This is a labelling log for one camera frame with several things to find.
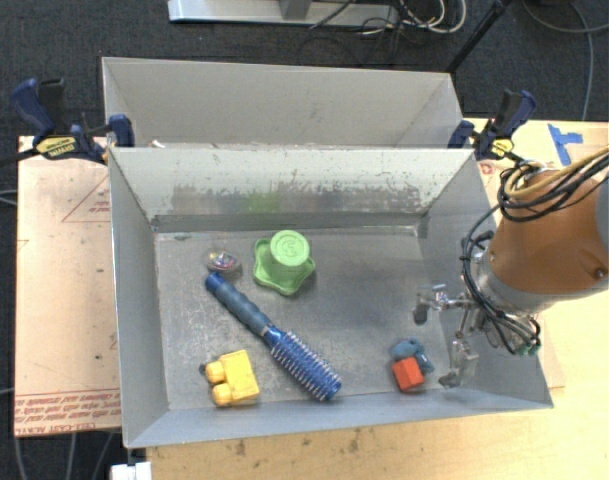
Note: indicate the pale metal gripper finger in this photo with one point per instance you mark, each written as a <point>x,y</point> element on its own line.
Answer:
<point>461,365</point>
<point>426,304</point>

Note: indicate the blue-grey soft toy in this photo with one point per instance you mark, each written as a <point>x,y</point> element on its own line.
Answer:
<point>409,348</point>

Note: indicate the orange cube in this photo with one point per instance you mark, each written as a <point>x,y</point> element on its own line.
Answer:
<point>407,374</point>

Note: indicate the grey metal bin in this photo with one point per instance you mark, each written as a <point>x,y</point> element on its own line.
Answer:
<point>364,313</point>

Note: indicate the green star-base toy cup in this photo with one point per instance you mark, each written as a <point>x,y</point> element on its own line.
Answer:
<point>284,260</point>

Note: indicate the blue hairbrush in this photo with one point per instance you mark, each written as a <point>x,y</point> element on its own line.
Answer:
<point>264,325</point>

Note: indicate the yellow toy building block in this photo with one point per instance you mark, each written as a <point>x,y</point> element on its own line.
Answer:
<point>239,378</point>

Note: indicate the small multicolour spinning top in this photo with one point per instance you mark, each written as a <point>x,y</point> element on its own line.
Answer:
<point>224,262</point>

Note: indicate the brown cardboard board, red print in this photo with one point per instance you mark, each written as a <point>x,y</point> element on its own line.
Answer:
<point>64,278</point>

